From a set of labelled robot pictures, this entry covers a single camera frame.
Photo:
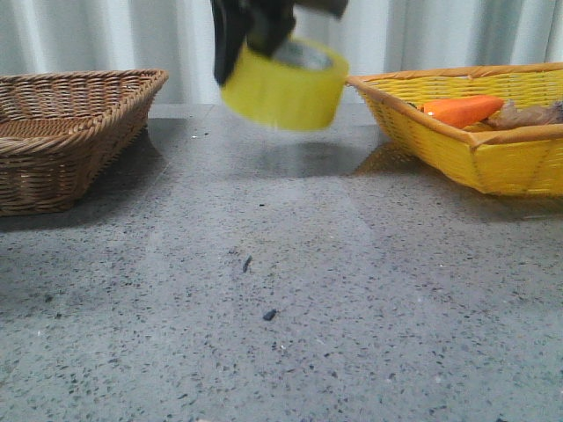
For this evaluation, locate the brown ginger root toy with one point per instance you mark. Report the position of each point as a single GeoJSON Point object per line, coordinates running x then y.
{"type": "Point", "coordinates": [510, 116]}

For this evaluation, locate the orange toy carrot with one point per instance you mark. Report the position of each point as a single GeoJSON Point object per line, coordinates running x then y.
{"type": "Point", "coordinates": [462, 112]}

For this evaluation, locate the white pleated curtain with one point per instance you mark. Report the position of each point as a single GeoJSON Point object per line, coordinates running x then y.
{"type": "Point", "coordinates": [178, 36]}

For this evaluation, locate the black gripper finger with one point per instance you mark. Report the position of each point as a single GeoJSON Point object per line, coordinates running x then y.
{"type": "Point", "coordinates": [269, 30]}
{"type": "Point", "coordinates": [231, 23]}

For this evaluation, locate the yellow tape roll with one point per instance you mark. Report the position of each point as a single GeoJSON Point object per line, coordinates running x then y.
{"type": "Point", "coordinates": [298, 88]}

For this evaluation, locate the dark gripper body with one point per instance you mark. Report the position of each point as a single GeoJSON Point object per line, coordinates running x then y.
{"type": "Point", "coordinates": [335, 8]}

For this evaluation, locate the purple toy vegetable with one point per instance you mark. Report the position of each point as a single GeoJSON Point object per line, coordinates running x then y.
{"type": "Point", "coordinates": [557, 108]}

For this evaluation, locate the brown wicker basket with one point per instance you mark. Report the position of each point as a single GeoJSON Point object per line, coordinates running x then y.
{"type": "Point", "coordinates": [59, 131]}

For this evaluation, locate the yellow wicker basket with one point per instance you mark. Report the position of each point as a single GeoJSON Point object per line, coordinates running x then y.
{"type": "Point", "coordinates": [517, 162]}

